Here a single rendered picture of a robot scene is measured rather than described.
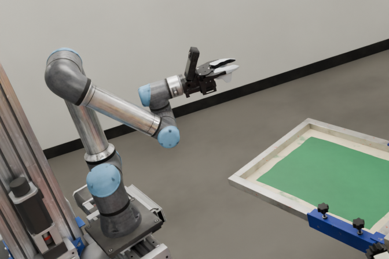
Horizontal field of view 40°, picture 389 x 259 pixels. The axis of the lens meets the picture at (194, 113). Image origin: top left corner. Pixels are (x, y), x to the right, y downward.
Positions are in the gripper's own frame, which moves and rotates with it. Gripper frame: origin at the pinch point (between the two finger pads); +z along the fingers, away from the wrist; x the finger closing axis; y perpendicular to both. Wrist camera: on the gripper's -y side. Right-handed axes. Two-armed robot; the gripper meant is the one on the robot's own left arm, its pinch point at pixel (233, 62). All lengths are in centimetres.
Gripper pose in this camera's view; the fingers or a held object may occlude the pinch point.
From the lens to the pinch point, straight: 192.6
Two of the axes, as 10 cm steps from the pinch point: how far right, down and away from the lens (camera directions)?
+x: 2.1, 5.4, -8.2
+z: 9.5, -3.1, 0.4
